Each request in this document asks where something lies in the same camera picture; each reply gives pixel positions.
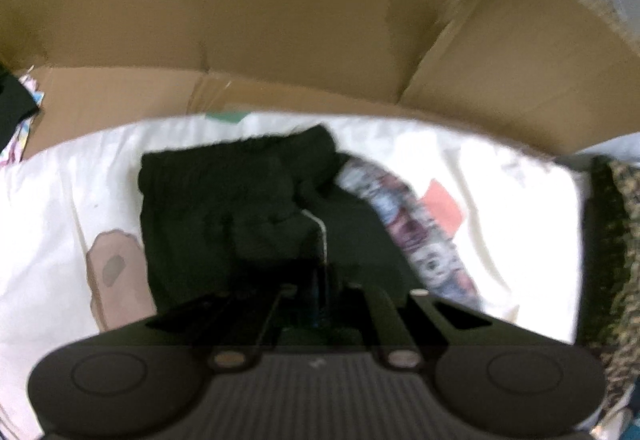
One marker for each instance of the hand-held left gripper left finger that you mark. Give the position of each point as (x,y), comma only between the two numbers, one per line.
(312,305)

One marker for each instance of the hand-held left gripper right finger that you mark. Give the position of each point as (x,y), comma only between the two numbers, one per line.
(332,310)

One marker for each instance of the bear print patterned garment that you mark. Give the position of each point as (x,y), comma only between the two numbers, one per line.
(425,250)

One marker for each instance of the cream bear print blanket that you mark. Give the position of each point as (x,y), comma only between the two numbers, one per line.
(515,230)

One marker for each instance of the brown cardboard sheet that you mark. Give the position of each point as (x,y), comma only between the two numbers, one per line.
(300,19)

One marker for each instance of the leopard print folded garment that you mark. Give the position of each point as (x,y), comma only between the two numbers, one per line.
(612,245)

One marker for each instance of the pastel print cloth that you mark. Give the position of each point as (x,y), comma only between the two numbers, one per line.
(30,92)

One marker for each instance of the black cloth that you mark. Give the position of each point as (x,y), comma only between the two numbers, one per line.
(12,104)

